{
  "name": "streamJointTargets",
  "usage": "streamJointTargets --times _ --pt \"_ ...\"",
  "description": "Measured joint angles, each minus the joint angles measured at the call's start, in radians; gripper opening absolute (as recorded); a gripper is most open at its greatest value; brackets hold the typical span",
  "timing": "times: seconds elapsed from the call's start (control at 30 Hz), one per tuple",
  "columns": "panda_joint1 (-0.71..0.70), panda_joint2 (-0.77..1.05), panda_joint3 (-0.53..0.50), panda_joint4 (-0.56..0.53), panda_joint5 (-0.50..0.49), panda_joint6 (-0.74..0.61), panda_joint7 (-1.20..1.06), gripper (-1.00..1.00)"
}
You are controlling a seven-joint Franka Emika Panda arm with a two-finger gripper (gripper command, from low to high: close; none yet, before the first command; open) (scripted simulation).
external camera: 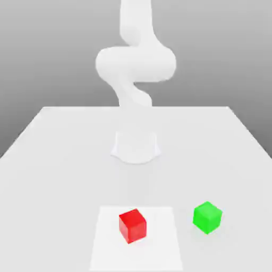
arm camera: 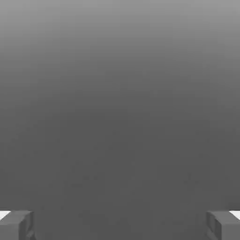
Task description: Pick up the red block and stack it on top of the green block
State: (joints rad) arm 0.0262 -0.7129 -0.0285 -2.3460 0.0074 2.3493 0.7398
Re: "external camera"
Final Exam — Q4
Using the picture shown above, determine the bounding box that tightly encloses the small red cube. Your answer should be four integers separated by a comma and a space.
118, 208, 148, 244

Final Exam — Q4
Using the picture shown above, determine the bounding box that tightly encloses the small green cube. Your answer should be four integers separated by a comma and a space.
192, 201, 223, 235

